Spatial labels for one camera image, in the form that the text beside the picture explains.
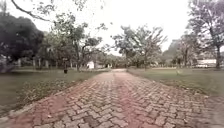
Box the small white building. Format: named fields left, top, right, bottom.
left=85, top=60, right=96, bottom=70

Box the group of trees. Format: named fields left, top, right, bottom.
left=112, top=24, right=168, bottom=70

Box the red brick path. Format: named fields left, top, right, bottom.
left=0, top=68, right=224, bottom=128

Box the row of trees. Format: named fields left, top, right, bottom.
left=31, top=13, right=113, bottom=72

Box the grass field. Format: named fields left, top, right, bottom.
left=0, top=68, right=111, bottom=118
left=126, top=67, right=224, bottom=98

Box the large dark tree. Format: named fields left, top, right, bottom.
left=0, top=13, right=45, bottom=73

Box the tree with thin trunk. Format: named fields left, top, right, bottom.
left=187, top=0, right=224, bottom=70

